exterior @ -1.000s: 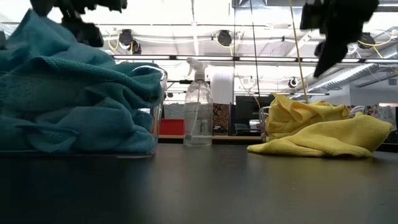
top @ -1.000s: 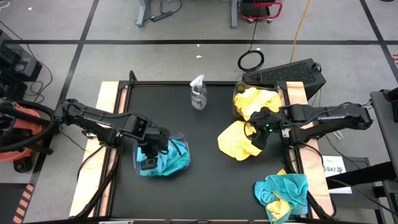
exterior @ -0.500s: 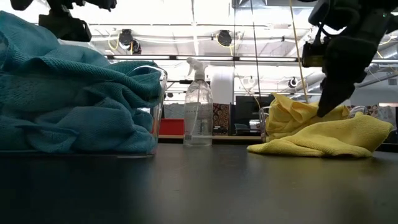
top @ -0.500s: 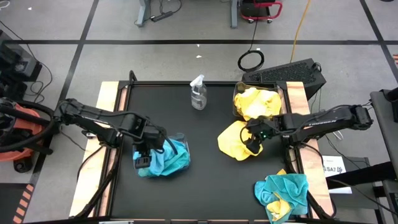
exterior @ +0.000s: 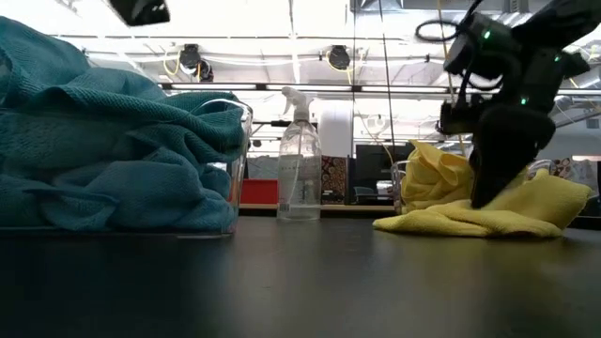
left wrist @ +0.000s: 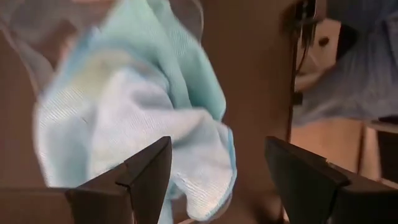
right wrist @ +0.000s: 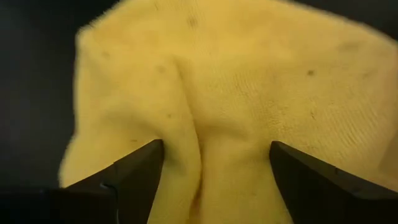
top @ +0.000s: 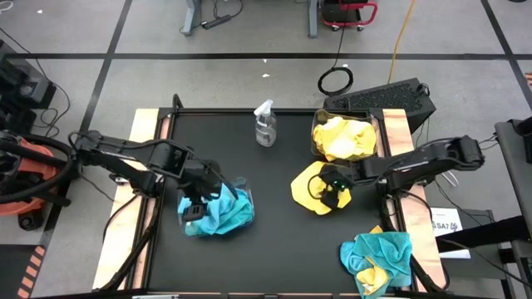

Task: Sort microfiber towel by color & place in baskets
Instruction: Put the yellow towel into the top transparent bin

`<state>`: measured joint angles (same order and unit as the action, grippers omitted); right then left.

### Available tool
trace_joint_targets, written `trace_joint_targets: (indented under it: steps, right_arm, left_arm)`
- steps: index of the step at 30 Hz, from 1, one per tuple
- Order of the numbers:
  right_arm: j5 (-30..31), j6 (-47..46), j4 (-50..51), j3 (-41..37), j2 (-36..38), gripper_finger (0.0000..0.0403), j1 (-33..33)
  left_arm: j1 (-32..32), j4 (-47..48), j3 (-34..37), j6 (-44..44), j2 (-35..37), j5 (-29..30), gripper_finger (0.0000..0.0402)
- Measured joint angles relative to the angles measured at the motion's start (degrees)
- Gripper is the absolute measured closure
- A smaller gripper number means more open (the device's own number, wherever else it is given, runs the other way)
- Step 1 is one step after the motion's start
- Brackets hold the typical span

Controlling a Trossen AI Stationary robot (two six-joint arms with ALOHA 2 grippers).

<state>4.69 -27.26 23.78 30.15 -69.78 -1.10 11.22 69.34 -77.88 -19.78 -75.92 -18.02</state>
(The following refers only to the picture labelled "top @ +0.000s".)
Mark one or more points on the black metal beam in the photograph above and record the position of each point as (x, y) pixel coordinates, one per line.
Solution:
(490, 234)

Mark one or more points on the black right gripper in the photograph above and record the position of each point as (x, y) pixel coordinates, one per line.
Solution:
(336, 178)

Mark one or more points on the grey desk leg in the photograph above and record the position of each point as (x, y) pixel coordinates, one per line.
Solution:
(191, 16)
(313, 18)

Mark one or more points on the clear spray bottle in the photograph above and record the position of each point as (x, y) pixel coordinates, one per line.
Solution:
(266, 128)

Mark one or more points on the white paper sign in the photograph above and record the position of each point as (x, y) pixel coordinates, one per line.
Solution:
(446, 218)

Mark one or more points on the clear plastic basket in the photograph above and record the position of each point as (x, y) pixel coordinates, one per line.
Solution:
(249, 195)
(320, 114)

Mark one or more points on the black frame strut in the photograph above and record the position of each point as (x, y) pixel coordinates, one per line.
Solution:
(177, 101)

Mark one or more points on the grey side table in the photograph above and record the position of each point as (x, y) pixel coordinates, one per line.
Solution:
(511, 166)

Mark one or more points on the wooden side board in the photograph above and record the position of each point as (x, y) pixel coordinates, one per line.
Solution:
(143, 120)
(397, 128)

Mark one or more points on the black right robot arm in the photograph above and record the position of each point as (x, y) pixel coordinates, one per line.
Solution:
(415, 164)

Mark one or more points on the black equipment rack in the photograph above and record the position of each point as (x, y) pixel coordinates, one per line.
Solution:
(21, 87)

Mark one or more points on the black aluminium table frame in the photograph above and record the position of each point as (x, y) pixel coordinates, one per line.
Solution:
(295, 111)

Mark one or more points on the red black rolling cart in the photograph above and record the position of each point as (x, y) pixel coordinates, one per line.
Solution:
(349, 21)

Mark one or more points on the orange black shop vacuum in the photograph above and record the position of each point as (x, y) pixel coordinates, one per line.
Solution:
(29, 166)

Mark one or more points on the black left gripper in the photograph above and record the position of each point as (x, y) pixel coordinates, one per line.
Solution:
(201, 182)

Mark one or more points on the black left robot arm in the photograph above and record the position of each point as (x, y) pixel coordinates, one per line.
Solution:
(124, 155)

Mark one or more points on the black power strip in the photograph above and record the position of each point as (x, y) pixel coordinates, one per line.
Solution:
(216, 21)

